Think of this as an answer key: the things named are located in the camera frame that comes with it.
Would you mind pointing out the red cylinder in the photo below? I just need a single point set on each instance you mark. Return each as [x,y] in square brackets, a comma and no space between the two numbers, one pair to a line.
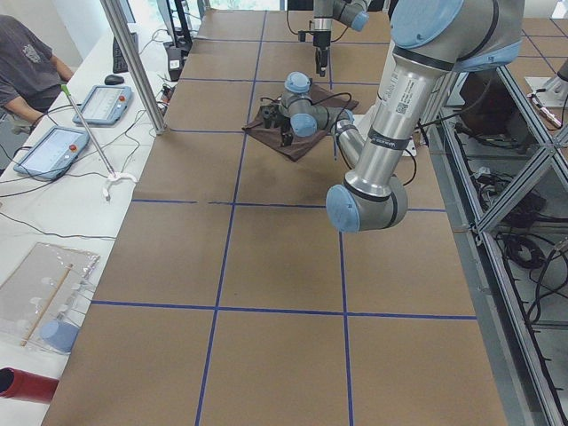
[26,386]

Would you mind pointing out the near teach pendant tablet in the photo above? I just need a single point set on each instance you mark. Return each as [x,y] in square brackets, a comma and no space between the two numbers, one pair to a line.
[53,154]

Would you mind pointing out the reacher grabber stick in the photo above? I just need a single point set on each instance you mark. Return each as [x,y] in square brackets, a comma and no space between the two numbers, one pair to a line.
[113,175]

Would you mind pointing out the far teach pendant tablet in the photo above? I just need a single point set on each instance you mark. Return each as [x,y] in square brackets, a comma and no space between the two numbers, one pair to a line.
[106,104]

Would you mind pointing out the blue cap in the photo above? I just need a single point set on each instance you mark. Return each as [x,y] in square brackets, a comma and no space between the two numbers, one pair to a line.
[59,334]

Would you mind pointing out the clear plastic bag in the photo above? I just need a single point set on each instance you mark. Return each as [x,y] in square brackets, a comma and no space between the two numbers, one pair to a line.
[52,282]

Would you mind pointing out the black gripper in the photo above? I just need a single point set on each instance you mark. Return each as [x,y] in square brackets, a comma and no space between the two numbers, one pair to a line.
[319,40]
[287,130]

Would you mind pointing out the black keyboard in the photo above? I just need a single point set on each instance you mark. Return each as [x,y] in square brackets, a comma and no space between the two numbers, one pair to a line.
[119,62]

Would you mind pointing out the aluminium frame post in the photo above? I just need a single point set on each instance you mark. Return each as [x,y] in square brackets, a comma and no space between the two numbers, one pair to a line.
[117,21]

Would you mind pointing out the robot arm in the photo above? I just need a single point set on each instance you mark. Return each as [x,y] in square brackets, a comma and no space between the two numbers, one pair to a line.
[430,39]
[353,14]

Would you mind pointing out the dark brown t-shirt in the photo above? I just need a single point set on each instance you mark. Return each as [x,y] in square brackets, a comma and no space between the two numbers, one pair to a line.
[313,113]

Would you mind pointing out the black computer mouse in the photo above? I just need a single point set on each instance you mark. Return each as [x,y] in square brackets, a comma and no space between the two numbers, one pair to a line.
[113,80]

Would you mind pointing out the seated person grey shirt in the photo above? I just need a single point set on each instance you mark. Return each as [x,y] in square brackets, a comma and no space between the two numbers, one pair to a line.
[31,74]

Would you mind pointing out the teach pendant tablet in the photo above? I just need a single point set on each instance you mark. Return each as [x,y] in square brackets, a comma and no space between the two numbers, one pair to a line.
[106,104]
[53,154]

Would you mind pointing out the aluminium table frame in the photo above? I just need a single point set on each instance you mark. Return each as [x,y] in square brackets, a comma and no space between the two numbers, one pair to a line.
[504,177]

